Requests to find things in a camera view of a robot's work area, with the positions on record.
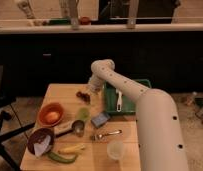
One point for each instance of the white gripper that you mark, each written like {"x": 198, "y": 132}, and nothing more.
{"x": 95, "y": 84}

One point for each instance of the dark grape bunch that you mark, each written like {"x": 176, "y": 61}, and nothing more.
{"x": 83, "y": 96}

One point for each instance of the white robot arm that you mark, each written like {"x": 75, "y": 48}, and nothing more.
{"x": 159, "y": 132}

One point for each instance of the green plastic cup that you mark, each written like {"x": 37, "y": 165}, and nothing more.
{"x": 83, "y": 114}

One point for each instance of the metal measuring cup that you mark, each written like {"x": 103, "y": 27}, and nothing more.
{"x": 77, "y": 128}

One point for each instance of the clear plastic cup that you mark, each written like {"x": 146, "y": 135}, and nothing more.
{"x": 115, "y": 150}

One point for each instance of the blue sponge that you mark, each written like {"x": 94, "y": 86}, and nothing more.
{"x": 100, "y": 119}

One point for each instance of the green plastic tray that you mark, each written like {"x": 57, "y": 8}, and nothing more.
{"x": 110, "y": 102}

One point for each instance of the silver fork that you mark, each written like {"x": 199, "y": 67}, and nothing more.
{"x": 100, "y": 136}

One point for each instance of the orange bowl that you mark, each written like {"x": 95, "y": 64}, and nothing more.
{"x": 51, "y": 107}

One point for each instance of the orange fruit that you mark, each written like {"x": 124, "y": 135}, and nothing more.
{"x": 52, "y": 117}

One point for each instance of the dark red bowl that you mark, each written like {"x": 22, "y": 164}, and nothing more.
{"x": 36, "y": 135}

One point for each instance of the green cucumber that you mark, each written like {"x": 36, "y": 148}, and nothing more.
{"x": 55, "y": 157}

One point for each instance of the white paper napkin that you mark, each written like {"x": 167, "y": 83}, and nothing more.
{"x": 41, "y": 145}

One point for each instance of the black chair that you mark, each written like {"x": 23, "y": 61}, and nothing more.
{"x": 5, "y": 100}

